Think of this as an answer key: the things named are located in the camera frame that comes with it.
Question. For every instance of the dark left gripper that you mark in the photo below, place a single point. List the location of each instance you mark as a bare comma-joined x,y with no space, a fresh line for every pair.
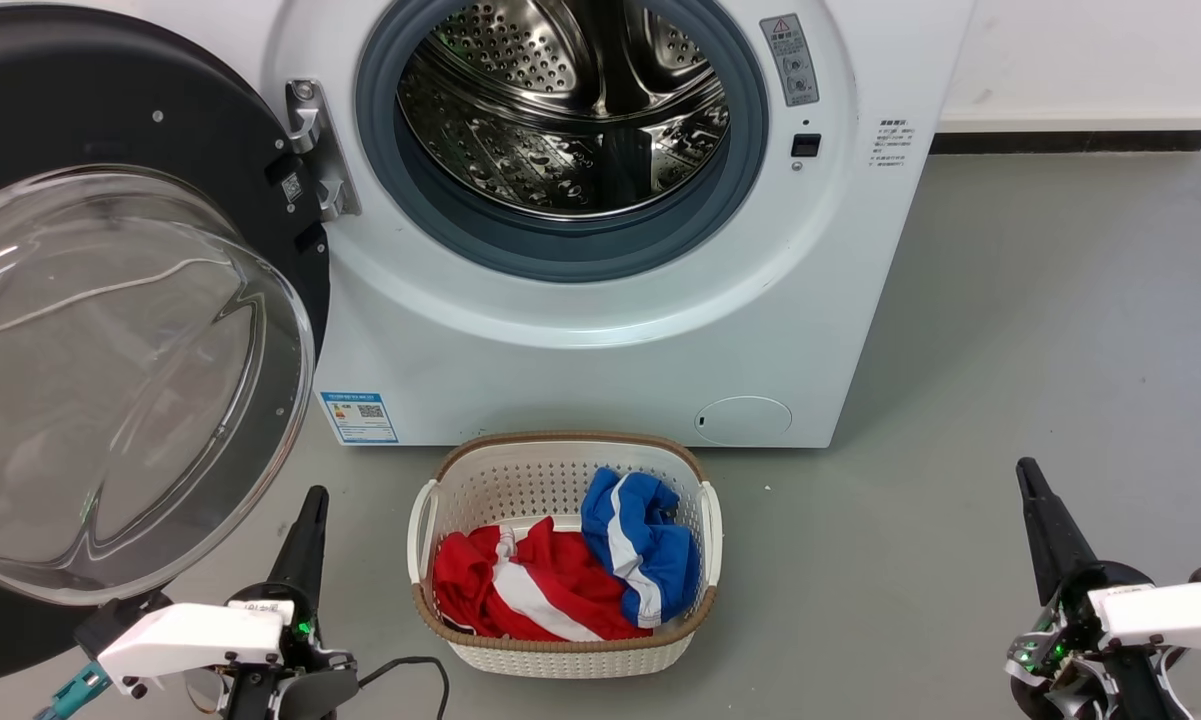
310,690

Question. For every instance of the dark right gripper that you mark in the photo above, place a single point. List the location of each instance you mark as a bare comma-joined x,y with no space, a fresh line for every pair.
1060,640

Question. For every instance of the round dark glass washer door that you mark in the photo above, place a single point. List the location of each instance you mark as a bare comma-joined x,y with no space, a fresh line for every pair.
110,100

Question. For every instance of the white front-load washing machine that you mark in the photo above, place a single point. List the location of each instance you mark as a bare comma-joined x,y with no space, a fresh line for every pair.
580,380

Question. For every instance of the metal door hinge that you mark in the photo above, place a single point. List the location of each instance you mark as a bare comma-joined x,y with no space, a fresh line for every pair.
322,150

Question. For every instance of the black door lock slot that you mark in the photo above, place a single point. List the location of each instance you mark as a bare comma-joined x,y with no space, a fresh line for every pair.
806,145

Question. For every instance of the blue energy label sticker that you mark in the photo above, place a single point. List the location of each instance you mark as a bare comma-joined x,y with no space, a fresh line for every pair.
358,418

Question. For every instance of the red and white garment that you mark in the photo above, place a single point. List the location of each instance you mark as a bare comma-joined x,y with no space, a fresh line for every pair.
560,575

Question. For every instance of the cream perforated laundry basket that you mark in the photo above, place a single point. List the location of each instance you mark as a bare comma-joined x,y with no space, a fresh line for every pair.
560,655

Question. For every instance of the round white filter cover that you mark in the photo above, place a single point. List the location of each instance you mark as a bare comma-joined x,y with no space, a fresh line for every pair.
743,421

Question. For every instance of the blue and white garment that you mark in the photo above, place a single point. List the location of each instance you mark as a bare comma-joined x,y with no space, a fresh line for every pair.
650,560

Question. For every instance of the stainless steel washer drum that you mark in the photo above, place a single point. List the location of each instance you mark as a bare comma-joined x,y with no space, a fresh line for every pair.
520,110

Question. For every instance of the grey warning sticker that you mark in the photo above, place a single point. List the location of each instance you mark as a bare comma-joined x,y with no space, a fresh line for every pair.
789,60

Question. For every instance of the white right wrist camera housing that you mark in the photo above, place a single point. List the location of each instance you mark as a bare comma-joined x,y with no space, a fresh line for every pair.
1170,610

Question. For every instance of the white wall baseboard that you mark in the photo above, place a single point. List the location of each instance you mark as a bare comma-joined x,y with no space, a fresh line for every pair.
1080,120

